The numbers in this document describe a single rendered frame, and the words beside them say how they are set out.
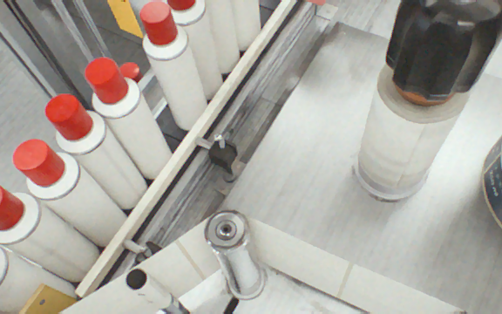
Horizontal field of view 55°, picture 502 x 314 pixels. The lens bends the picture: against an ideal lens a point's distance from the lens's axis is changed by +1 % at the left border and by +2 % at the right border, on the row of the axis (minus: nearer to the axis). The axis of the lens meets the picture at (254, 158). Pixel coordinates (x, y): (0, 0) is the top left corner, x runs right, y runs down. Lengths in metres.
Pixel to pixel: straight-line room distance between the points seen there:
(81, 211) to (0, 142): 0.34
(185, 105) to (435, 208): 0.34
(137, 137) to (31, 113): 0.32
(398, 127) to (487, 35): 0.13
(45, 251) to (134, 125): 0.16
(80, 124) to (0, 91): 0.42
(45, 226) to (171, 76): 0.21
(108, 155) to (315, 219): 0.26
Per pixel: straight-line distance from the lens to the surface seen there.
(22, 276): 0.51
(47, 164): 0.47
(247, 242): 0.41
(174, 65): 0.55
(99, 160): 0.52
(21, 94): 0.88
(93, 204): 0.53
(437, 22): 0.38
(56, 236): 0.53
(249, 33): 0.71
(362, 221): 0.61
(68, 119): 0.48
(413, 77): 0.42
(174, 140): 0.67
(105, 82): 0.49
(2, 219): 0.47
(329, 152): 0.64
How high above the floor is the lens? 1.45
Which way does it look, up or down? 62 degrees down
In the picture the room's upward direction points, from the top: 10 degrees counter-clockwise
